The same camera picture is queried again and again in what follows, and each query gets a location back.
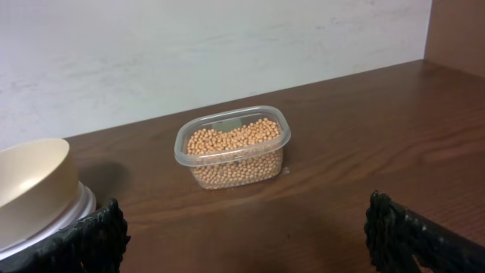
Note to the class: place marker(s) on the cream bowl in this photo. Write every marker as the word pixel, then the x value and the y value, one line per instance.
pixel 38 182

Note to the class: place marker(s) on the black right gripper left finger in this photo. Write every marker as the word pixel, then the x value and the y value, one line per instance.
pixel 95 243

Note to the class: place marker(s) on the soybeans in container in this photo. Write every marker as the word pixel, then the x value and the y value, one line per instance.
pixel 245 154

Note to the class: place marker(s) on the clear plastic container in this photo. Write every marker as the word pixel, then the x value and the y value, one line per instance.
pixel 226 121

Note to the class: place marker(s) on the white digital kitchen scale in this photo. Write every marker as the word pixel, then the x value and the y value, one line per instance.
pixel 84 204

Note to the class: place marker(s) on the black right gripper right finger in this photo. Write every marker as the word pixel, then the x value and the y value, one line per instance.
pixel 400 240

